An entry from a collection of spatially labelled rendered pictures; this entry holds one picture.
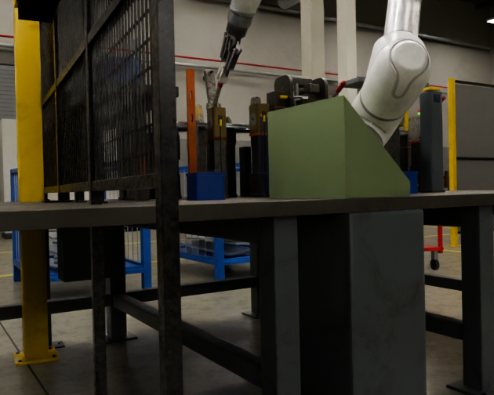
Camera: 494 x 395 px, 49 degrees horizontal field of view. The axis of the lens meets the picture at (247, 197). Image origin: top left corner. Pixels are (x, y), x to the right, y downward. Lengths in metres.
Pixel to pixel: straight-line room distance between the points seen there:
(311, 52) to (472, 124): 3.75
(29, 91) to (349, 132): 1.53
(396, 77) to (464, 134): 5.61
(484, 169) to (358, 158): 5.90
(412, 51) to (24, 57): 1.69
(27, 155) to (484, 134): 5.95
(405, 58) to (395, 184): 0.37
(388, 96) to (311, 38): 8.51
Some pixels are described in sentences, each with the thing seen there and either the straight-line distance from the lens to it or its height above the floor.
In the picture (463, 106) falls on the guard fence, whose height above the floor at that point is 1.67.
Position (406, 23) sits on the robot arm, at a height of 1.21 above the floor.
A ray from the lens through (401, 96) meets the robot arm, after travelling 1.60.
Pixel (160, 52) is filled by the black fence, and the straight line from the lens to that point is 0.95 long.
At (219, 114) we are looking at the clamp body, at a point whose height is 1.02.
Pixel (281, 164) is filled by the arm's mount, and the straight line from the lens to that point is 1.76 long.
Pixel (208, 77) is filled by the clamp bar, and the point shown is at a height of 1.18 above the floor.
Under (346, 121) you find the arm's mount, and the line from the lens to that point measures 1.56.
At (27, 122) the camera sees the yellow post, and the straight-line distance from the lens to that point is 2.59.
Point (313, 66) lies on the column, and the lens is 9.98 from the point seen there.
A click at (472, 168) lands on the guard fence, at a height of 0.93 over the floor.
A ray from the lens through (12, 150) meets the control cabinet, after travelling 9.93.
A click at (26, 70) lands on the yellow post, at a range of 2.62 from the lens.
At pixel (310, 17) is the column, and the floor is 3.74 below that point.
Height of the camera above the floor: 0.73
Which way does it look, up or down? 1 degrees down
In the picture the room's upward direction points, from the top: 1 degrees counter-clockwise
